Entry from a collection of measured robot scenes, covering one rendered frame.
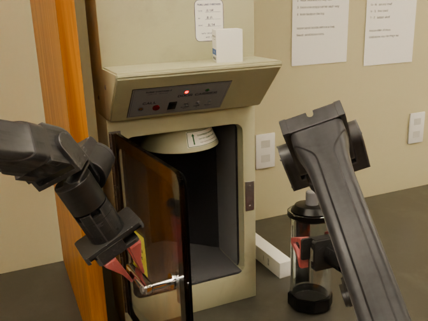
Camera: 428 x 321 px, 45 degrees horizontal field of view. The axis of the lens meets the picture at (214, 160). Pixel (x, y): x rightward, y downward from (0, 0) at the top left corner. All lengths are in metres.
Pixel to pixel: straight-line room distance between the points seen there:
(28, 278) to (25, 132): 0.81
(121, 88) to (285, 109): 0.86
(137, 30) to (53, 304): 0.69
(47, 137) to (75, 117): 0.19
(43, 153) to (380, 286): 0.44
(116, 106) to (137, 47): 0.13
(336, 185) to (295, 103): 1.13
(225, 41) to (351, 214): 0.52
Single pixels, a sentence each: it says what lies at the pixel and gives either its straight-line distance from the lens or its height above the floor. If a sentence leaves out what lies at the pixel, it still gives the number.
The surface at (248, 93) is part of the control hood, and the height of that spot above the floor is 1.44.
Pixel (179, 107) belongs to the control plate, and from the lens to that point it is 0.99.
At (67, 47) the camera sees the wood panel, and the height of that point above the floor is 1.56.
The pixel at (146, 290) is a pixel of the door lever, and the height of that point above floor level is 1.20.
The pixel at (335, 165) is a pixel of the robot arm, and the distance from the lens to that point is 0.57.
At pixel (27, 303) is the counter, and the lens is 1.36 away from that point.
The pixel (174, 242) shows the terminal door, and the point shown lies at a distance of 0.78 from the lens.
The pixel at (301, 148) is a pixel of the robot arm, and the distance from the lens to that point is 0.59.
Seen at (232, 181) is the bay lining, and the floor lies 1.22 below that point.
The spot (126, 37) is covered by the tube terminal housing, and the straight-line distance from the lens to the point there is 0.99.
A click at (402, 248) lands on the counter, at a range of 1.56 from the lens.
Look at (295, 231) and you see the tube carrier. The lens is 1.15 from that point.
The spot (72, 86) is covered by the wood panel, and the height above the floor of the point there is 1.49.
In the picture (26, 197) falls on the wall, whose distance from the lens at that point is 1.48.
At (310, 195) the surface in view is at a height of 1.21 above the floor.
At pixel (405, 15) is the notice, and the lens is 1.91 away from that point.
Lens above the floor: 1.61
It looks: 17 degrees down
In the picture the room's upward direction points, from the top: 2 degrees counter-clockwise
